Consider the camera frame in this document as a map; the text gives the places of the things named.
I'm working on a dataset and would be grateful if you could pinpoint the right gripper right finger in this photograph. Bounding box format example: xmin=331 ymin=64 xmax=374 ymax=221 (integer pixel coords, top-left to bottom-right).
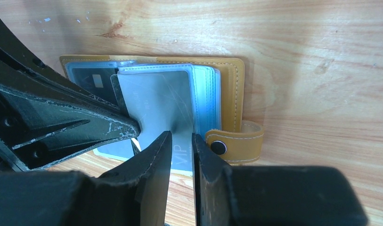
xmin=192 ymin=134 xmax=368 ymax=226

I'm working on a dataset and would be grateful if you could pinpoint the yellow leather card holder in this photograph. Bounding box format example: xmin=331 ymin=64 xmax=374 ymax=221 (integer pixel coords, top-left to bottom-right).
xmin=59 ymin=55 xmax=264 ymax=164

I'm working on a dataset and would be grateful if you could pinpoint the black VIP card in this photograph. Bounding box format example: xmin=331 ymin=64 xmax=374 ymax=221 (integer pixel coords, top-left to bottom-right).
xmin=111 ymin=71 xmax=194 ymax=176
xmin=68 ymin=68 xmax=117 ymax=105

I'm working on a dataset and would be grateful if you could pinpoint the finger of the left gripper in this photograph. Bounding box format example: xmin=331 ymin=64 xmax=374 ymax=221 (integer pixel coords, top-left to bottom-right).
xmin=0 ymin=19 xmax=140 ymax=171

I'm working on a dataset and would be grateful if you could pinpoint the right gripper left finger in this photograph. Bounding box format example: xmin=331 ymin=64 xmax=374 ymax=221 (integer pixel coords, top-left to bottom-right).
xmin=0 ymin=131 xmax=172 ymax=226

